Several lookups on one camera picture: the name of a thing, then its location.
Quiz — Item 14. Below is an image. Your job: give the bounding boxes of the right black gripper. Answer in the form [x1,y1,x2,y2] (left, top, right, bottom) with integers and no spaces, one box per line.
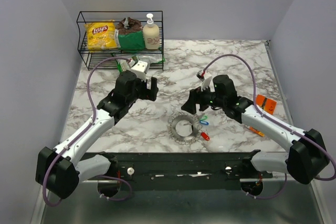
[181,82,226,114]

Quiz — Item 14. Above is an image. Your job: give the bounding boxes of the orange packet near arm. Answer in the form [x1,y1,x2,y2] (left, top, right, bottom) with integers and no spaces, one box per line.
[249,127,265,137]

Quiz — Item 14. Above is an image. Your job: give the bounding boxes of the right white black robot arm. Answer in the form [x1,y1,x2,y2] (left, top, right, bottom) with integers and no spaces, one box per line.
[181,74,330,185]

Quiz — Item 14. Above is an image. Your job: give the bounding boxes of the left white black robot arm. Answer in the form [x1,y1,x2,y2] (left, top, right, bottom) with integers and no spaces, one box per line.
[36,70,159,199]

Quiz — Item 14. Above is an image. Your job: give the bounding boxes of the blue key tag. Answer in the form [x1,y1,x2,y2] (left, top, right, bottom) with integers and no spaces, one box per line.
[199,120,209,125]

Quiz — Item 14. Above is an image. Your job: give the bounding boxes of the green white snack bag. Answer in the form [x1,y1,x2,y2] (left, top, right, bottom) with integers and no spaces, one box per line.
[112,54,165,72]

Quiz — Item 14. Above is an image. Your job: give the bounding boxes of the red key tag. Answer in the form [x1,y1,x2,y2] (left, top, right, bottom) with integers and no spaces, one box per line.
[201,132,210,141]

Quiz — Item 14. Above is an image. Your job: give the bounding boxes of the cream soap pump bottle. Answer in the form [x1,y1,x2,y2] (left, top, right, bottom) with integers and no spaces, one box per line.
[142,13,160,50]

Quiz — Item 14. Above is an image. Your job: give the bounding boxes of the green brown snack bag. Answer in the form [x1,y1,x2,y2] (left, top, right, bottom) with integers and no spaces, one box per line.
[114,17,145,51]

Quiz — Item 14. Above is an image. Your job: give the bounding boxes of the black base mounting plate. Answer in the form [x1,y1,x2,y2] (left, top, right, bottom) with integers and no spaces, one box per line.
[82,151,278,191]

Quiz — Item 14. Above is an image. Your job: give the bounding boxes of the yellow Lays chips bag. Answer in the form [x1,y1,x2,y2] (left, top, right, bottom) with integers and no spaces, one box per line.
[84,19,118,52]

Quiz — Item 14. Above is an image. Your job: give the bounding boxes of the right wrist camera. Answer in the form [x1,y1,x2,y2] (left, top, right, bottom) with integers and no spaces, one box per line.
[196,70,212,91]

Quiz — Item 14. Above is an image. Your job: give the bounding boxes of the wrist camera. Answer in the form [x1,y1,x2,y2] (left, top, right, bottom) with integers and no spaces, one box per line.
[196,70,212,91]
[130,61,150,81]

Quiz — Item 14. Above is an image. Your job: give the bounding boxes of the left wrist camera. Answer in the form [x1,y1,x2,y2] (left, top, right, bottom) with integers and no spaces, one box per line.
[130,61,150,81]

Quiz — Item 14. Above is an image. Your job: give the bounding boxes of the black wire shelf rack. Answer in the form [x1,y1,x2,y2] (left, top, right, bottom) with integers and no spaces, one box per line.
[76,10,165,70]

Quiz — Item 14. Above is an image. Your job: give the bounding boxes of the aluminium rail frame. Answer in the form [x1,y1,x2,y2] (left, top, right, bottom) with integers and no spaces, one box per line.
[30,39,326,224]

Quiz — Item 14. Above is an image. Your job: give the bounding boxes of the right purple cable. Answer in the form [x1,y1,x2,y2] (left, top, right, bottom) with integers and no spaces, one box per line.
[202,54,336,200]

